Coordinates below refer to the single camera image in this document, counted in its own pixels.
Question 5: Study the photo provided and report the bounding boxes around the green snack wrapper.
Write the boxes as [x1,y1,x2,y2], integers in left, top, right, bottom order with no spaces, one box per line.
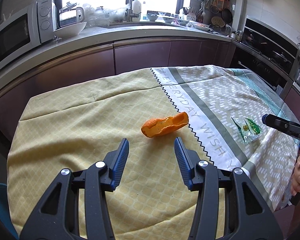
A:
[231,117,263,144]

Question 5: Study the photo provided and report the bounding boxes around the orange peel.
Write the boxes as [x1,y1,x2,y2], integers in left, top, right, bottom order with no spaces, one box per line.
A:
[141,112,189,138]

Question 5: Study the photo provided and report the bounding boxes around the blue trash bin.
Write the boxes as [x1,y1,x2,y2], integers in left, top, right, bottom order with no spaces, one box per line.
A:
[0,183,19,239]

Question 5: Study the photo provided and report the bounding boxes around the purple kitchen cabinets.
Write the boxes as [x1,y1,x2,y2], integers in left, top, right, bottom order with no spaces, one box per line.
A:
[0,37,235,141]

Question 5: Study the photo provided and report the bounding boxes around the person's right hand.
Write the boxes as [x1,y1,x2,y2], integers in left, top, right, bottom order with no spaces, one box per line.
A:
[290,155,300,196]

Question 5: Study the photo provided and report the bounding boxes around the yellow and grey tablecloth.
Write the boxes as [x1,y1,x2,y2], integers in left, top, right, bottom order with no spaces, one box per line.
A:
[7,65,299,239]

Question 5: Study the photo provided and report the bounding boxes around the black built-in oven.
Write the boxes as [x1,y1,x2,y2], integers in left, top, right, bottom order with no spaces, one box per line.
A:
[230,16,300,94]

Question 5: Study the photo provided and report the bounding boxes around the hanging black pan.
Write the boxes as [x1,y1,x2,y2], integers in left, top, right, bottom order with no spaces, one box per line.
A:
[222,8,233,24]

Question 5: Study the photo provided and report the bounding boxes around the orange grater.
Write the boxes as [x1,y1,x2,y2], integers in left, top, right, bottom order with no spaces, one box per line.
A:
[216,0,225,11]

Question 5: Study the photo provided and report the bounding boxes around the white soap bottle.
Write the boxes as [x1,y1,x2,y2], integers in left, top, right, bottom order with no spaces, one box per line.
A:
[132,0,142,14]

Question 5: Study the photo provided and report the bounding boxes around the white ceramic bowl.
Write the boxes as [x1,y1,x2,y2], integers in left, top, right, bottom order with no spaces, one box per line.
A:
[53,22,87,38]

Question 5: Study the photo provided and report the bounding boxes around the white microwave oven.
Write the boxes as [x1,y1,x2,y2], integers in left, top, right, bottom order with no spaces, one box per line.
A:
[0,0,58,70]

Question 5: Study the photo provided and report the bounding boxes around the glass electric kettle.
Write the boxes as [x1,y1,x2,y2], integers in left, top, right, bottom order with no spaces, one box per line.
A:
[59,2,84,27]

